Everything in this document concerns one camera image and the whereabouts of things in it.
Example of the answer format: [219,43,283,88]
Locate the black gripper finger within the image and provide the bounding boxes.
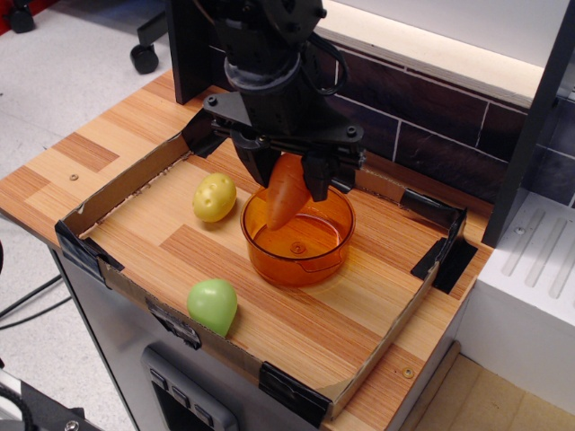
[232,134,281,185]
[302,153,339,202]

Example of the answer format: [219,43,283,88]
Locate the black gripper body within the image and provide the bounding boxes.
[202,56,365,170]

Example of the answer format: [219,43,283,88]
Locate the orange toy carrot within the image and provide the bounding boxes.
[266,153,311,231]

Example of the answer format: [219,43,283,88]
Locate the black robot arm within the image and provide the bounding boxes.
[182,1,365,202]

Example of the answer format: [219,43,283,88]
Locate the transparent orange plastic pot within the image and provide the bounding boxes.
[241,188,356,287]

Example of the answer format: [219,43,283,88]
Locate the cardboard fence with black tape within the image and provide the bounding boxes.
[55,128,483,430]

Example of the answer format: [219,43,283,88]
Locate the yellow toy potato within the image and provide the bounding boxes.
[192,172,236,223]

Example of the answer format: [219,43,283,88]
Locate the black office chair caster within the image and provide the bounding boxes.
[129,12,168,75]

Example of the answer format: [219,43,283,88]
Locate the green toy pear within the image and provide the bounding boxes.
[187,278,237,337]

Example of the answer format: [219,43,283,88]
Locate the grey control panel with buttons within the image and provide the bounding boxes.
[141,347,239,431]

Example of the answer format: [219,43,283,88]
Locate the dark upright post left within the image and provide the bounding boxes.
[165,0,225,105]

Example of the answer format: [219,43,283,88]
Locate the black floor cables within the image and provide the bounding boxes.
[0,273,72,331]

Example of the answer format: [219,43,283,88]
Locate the dark grey upright post right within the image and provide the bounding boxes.
[482,1,574,247]

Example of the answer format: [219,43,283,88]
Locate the black metal bracket bottom left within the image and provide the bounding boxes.
[1,369,100,431]

